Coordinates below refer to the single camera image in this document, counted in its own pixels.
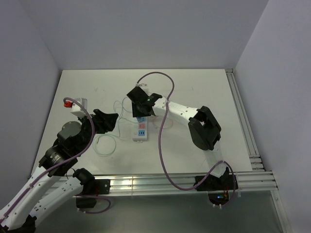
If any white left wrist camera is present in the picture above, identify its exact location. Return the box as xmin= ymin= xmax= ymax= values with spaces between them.
xmin=64 ymin=98 xmax=87 ymax=117

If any white multicolour power strip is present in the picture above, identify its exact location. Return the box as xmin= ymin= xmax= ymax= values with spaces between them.
xmin=132 ymin=116 xmax=148 ymax=143

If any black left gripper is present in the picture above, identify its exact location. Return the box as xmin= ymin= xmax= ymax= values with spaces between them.
xmin=75 ymin=108 xmax=119 ymax=154

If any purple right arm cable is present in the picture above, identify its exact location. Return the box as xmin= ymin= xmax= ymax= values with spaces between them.
xmin=136 ymin=71 xmax=236 ymax=208

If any pink charger cable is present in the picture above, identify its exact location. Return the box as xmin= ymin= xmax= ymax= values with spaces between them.
xmin=152 ymin=115 xmax=174 ymax=131

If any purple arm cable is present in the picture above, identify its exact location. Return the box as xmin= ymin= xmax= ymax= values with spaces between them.
xmin=136 ymin=71 xmax=236 ymax=208
xmin=0 ymin=97 xmax=112 ymax=216

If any aluminium side rail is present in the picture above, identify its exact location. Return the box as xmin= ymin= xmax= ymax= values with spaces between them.
xmin=225 ymin=69 xmax=265 ymax=172

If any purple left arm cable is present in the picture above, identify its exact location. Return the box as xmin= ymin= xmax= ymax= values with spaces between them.
xmin=0 ymin=97 xmax=112 ymax=216

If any teal charger cable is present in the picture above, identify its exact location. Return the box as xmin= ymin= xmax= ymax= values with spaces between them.
xmin=93 ymin=97 xmax=137 ymax=157

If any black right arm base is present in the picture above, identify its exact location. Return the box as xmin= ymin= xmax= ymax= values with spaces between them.
xmin=195 ymin=174 xmax=239 ymax=207

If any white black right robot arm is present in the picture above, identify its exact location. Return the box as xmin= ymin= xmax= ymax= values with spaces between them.
xmin=127 ymin=86 xmax=232 ymax=189

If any aluminium front rail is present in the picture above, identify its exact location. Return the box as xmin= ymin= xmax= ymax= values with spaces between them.
xmin=95 ymin=171 xmax=278 ymax=197

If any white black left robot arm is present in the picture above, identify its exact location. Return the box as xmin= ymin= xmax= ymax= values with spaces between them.
xmin=0 ymin=109 xmax=119 ymax=233

